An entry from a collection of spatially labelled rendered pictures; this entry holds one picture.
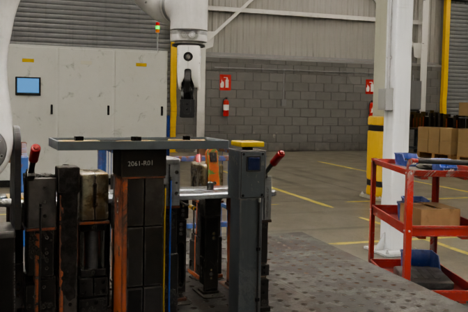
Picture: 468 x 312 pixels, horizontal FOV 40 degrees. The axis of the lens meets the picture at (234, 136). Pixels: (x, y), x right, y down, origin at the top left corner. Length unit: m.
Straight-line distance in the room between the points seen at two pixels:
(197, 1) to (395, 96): 4.22
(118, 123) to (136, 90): 0.55
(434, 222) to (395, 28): 2.26
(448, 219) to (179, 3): 2.66
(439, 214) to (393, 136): 1.87
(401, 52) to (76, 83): 5.36
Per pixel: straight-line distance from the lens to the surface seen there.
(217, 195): 1.77
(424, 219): 3.77
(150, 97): 9.79
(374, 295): 1.98
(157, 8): 1.52
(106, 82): 9.67
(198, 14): 1.46
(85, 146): 1.34
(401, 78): 5.61
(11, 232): 1.49
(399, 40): 5.61
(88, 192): 1.56
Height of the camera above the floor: 1.25
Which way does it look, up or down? 3 degrees down
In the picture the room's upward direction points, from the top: 1 degrees clockwise
